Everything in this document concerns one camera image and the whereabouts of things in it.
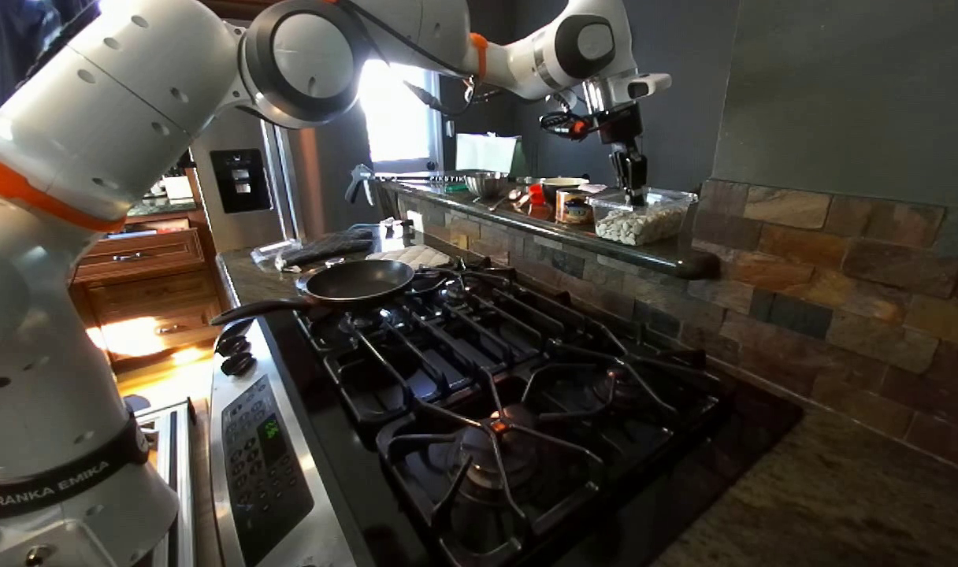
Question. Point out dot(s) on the transparent bowl of popcorn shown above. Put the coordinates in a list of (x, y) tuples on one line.
[(640, 223)]

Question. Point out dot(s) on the dark frying pan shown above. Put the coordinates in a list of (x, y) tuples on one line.
[(358, 282)]

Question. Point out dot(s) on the bright window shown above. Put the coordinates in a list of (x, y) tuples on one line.
[(395, 114)]

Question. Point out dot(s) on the wooden drawer cabinet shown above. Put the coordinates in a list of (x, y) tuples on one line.
[(151, 268)]

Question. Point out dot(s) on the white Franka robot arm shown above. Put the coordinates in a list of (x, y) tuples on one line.
[(102, 128)]

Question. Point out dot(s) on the black stove knob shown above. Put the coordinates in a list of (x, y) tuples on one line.
[(238, 363), (231, 335)]

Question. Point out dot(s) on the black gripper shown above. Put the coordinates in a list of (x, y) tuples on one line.
[(624, 128)]

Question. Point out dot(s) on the black gas stove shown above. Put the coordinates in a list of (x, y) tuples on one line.
[(499, 420)]

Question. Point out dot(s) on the stainless steel refrigerator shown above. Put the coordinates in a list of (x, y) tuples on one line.
[(290, 189)]

